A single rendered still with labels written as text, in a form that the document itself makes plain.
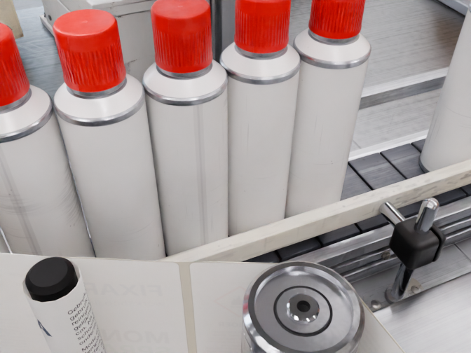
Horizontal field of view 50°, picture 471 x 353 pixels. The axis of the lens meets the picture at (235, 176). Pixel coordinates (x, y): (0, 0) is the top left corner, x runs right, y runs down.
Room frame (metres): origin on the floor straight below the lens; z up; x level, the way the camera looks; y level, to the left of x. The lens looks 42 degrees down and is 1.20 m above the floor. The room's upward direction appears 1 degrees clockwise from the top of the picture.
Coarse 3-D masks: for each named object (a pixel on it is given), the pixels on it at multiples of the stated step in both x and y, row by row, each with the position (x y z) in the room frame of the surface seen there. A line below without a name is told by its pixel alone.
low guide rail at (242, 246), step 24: (456, 168) 0.33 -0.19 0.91; (384, 192) 0.30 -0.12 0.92; (408, 192) 0.30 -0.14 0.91; (432, 192) 0.32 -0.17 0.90; (312, 216) 0.27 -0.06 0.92; (336, 216) 0.28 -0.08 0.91; (360, 216) 0.29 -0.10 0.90; (240, 240) 0.25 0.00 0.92; (264, 240) 0.25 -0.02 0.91; (288, 240) 0.26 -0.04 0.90
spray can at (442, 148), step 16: (464, 32) 0.37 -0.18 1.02; (464, 48) 0.37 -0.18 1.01; (464, 64) 0.36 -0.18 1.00; (448, 80) 0.37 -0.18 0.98; (464, 80) 0.36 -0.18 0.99; (448, 96) 0.37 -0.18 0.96; (464, 96) 0.36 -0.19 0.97; (448, 112) 0.36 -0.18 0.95; (464, 112) 0.35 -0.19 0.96; (432, 128) 0.37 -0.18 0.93; (448, 128) 0.36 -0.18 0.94; (464, 128) 0.35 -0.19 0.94; (432, 144) 0.37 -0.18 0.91; (448, 144) 0.36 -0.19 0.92; (464, 144) 0.35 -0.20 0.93; (432, 160) 0.36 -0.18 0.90; (448, 160) 0.35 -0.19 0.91; (464, 160) 0.35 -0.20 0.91
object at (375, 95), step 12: (432, 72) 0.41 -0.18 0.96; (444, 72) 0.41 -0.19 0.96; (384, 84) 0.39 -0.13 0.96; (396, 84) 0.39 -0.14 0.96; (408, 84) 0.39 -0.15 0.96; (420, 84) 0.39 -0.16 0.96; (432, 84) 0.40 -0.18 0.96; (372, 96) 0.37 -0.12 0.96; (384, 96) 0.38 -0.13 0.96; (396, 96) 0.38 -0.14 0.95; (408, 96) 0.39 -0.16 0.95; (360, 108) 0.37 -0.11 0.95
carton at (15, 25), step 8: (0, 0) 0.68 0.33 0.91; (8, 0) 0.69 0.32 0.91; (0, 8) 0.68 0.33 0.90; (8, 8) 0.69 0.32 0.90; (0, 16) 0.68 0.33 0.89; (8, 16) 0.69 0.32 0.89; (16, 16) 0.69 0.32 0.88; (8, 24) 0.69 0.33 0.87; (16, 24) 0.69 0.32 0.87; (16, 32) 0.69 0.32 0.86
